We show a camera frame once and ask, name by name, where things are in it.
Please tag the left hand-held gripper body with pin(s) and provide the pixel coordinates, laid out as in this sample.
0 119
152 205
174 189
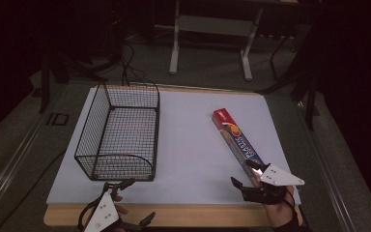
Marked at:
104 212

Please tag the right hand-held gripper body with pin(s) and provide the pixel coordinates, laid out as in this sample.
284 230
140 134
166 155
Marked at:
278 177

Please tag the long plastic wrap box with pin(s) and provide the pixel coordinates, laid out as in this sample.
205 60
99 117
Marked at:
235 135

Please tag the person's left hand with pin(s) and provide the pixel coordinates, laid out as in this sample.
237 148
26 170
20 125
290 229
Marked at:
122 210

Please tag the person's right hand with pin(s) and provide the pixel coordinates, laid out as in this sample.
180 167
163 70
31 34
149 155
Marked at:
281 212

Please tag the white table cover sheet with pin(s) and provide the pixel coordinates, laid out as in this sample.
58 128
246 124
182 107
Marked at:
190 135

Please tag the black floor socket plate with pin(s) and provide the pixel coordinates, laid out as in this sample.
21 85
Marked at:
58 119

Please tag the black metal stand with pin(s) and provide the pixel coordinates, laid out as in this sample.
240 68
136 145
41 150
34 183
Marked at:
309 83
45 80

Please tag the metal floor rail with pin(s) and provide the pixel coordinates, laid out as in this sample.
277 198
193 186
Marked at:
9 167
327 167

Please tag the white metal table frame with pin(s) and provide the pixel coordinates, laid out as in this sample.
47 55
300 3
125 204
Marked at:
217 25

